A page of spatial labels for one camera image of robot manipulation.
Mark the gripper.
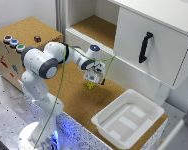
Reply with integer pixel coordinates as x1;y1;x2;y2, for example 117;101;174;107
82;61;107;85

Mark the yellow block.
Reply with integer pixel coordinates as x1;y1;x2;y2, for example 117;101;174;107
86;81;95;90

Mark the purple block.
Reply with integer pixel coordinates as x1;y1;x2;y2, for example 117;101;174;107
33;35;42;43

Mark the white cabinet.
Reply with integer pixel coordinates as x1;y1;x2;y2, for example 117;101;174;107
64;0;188;107

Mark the white plastic box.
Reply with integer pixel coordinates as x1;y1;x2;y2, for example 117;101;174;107
90;88;166;150

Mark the white sliding door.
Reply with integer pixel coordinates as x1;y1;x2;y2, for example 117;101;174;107
112;6;188;88

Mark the green button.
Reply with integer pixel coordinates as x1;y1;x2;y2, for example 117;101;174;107
15;43;27;54

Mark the wooden drawer box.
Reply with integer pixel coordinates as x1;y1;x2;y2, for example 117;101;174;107
0;16;64;92

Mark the blue button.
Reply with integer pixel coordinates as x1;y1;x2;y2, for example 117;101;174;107
9;38;20;49

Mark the red button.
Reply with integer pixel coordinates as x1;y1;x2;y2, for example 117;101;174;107
3;34;13;44

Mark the green cable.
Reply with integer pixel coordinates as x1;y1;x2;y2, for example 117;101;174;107
32;45;118;150

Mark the black door handle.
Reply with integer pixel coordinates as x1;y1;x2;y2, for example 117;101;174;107
138;31;154;64

